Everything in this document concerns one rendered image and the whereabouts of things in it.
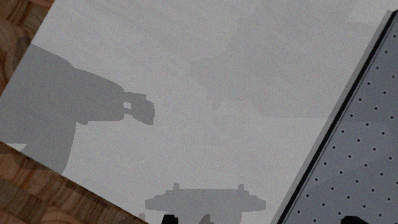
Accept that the grey perforated breadboard plate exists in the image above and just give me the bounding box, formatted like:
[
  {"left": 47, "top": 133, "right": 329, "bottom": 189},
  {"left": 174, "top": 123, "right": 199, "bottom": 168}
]
[{"left": 277, "top": 9, "right": 398, "bottom": 224}]

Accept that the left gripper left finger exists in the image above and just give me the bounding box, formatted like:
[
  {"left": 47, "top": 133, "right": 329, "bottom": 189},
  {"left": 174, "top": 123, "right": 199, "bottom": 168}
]
[{"left": 161, "top": 215, "right": 178, "bottom": 224}]

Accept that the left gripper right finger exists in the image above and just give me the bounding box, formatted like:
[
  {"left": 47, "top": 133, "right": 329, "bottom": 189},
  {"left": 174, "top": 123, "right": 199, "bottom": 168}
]
[{"left": 341, "top": 216, "right": 369, "bottom": 224}]

